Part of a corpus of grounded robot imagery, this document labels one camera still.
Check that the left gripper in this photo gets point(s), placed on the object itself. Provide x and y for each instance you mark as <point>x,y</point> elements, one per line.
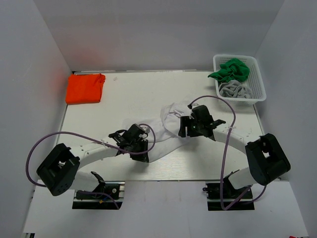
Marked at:
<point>143,158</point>

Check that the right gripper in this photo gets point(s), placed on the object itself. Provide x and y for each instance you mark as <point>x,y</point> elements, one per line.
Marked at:
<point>186,121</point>

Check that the white t shirt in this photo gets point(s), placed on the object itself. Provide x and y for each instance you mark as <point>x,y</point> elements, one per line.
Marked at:
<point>166,128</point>

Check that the grey t shirt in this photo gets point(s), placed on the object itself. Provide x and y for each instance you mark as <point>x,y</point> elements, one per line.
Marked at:
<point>235,89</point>

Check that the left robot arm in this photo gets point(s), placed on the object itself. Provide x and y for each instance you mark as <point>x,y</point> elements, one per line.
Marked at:
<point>61,169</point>

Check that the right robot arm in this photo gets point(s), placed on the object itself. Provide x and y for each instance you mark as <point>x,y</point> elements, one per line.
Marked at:
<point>266,159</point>

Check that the green t shirt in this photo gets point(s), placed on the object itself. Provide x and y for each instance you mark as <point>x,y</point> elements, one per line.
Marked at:
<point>233,69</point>

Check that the white plastic basket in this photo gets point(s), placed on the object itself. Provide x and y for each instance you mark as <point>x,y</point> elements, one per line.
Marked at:
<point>254,81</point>

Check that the folded orange t shirt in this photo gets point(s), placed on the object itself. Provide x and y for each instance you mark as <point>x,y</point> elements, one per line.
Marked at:
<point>85,89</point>

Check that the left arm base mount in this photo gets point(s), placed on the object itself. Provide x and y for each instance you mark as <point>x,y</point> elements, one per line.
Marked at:
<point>104,196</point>

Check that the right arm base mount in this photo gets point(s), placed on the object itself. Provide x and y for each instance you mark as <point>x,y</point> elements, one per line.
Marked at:
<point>212,191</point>

